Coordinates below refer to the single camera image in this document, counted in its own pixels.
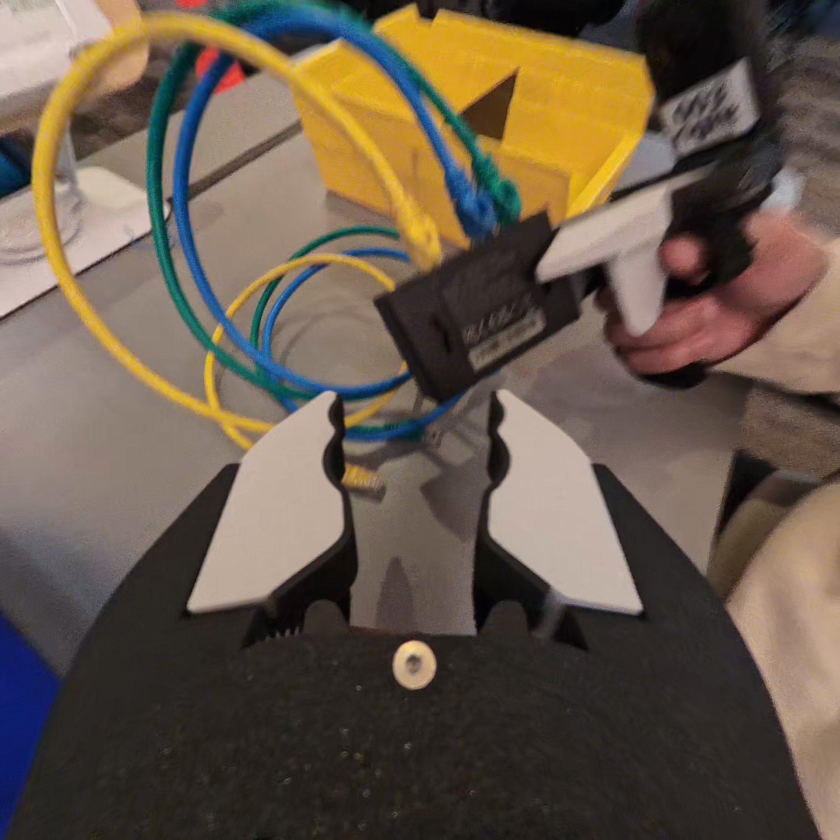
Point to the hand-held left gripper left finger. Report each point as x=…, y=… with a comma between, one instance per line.
x=275, y=525

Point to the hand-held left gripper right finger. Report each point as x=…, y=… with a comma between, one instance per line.
x=564, y=525

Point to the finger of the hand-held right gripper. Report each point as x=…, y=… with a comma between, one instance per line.
x=610, y=229

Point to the yellow plastic bin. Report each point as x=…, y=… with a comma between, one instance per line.
x=558, y=118

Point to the black network switch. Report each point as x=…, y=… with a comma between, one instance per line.
x=472, y=315

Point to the person's right forearm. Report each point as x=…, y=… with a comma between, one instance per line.
x=800, y=348

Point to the person's right hand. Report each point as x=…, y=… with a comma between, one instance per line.
x=754, y=302

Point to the beige trousers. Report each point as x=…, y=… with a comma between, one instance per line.
x=794, y=623

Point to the blue plastic bin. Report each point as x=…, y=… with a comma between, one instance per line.
x=23, y=722

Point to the white stand base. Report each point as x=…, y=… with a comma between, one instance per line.
x=111, y=190

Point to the orange striped traffic cone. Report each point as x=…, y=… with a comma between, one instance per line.
x=220, y=72

